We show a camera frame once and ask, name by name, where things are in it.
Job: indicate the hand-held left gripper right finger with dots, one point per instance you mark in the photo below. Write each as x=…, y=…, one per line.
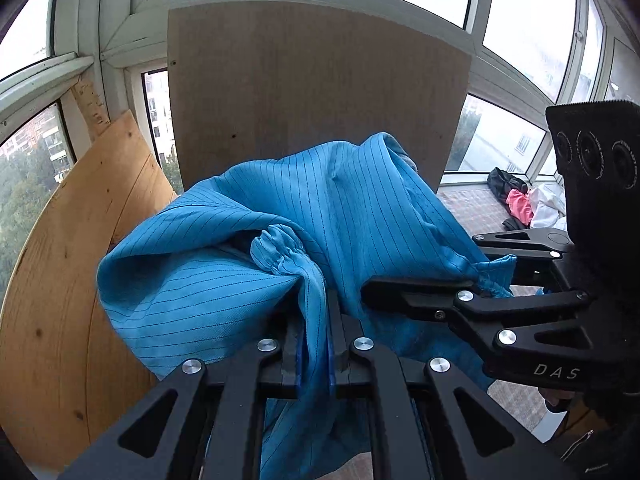
x=332, y=365

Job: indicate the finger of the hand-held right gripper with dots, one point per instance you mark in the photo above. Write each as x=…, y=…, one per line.
x=540, y=241
x=420, y=300

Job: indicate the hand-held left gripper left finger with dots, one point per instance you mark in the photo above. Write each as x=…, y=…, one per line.
x=298, y=365

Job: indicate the blue striped garment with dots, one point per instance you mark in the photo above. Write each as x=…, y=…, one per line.
x=210, y=240

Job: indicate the white garment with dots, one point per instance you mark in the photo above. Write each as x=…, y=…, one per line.
x=547, y=207

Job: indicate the pink garment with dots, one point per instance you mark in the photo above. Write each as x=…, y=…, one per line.
x=520, y=205

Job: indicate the black garment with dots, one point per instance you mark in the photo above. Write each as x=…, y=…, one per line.
x=505, y=180

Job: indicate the person's black jacket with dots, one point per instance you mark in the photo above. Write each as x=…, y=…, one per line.
x=600, y=452

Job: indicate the grey-brown board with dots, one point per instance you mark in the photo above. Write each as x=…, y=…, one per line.
x=310, y=85

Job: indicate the plywood board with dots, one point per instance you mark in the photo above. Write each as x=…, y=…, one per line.
x=60, y=285

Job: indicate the narrow wooden plank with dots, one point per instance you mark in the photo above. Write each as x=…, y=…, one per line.
x=91, y=105

